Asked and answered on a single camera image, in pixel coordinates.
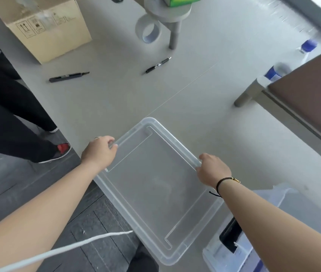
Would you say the person's right hand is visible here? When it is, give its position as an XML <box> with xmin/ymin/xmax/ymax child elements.
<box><xmin>196</xmin><ymin>153</ymin><xmax>232</xmax><ymax>190</ymax></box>

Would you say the person's left hand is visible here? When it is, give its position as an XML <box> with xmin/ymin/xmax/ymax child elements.
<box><xmin>80</xmin><ymin>135</ymin><xmax>118</xmax><ymax>171</ymax></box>

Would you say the clear plastic bin lid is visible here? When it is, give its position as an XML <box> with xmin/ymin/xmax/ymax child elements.
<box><xmin>94</xmin><ymin>117</ymin><xmax>225</xmax><ymax>266</ymax></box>

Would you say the person's left forearm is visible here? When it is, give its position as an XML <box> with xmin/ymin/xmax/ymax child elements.
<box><xmin>0</xmin><ymin>161</ymin><xmax>105</xmax><ymax>272</ymax></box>

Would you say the person's right forearm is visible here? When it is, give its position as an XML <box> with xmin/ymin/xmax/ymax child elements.
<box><xmin>216</xmin><ymin>175</ymin><xmax>321</xmax><ymax>272</ymax></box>

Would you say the grey table leg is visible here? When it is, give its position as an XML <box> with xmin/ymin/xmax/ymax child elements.
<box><xmin>234</xmin><ymin>79</ymin><xmax>263</xmax><ymax>108</ymax></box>

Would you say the black flat device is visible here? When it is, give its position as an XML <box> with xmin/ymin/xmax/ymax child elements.
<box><xmin>219</xmin><ymin>216</ymin><xmax>243</xmax><ymax>254</ymax></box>

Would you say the black utility knife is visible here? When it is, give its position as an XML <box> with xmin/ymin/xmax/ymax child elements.
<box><xmin>49</xmin><ymin>71</ymin><xmax>90</xmax><ymax>83</ymax></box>

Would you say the black pen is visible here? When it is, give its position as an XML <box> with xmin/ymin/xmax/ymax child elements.
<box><xmin>144</xmin><ymin>57</ymin><xmax>172</xmax><ymax>75</ymax></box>

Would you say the clear plastic storage bin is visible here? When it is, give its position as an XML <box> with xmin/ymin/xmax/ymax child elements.
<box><xmin>202</xmin><ymin>182</ymin><xmax>321</xmax><ymax>272</ymax></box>

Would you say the blue-capped water bottle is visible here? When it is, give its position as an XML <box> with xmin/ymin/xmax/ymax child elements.
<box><xmin>263</xmin><ymin>62</ymin><xmax>291</xmax><ymax>82</ymax></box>
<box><xmin>296</xmin><ymin>39</ymin><xmax>319</xmax><ymax>64</ymax></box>

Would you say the person's dark trouser leg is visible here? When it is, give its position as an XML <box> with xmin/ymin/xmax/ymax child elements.
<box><xmin>128</xmin><ymin>243</ymin><xmax>159</xmax><ymax>272</ymax></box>

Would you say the clear tape roll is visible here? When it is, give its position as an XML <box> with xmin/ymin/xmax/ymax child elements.
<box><xmin>135</xmin><ymin>15</ymin><xmax>161</xmax><ymax>43</ymax></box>

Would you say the cardboard box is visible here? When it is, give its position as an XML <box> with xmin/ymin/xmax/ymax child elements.
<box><xmin>0</xmin><ymin>0</ymin><xmax>93</xmax><ymax>65</ymax></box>

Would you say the grey round stand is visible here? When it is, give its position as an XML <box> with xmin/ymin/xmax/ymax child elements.
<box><xmin>144</xmin><ymin>0</ymin><xmax>192</xmax><ymax>50</ymax></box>

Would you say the green carton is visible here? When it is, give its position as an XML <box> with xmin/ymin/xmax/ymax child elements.
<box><xmin>161</xmin><ymin>0</ymin><xmax>201</xmax><ymax>7</ymax></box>

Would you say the black cord bracelet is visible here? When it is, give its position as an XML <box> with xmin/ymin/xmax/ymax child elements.
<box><xmin>209</xmin><ymin>175</ymin><xmax>241</xmax><ymax>198</ymax></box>

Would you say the white cord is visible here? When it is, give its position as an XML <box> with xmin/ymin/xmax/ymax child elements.
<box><xmin>0</xmin><ymin>230</ymin><xmax>134</xmax><ymax>272</ymax></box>

